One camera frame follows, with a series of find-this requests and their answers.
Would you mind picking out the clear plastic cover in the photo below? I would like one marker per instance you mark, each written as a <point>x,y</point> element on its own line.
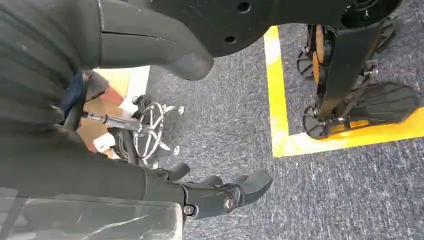
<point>99,218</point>

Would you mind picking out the robot's black right leg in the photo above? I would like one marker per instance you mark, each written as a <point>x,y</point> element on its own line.
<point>348,66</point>

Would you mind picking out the ribbed grey right arm sleeve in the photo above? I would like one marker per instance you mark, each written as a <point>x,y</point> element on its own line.
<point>39,56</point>

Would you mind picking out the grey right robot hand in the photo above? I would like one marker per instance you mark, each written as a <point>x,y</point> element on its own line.
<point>139,46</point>

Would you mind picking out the yellow floor tape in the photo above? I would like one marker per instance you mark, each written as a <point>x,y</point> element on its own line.
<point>275,99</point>

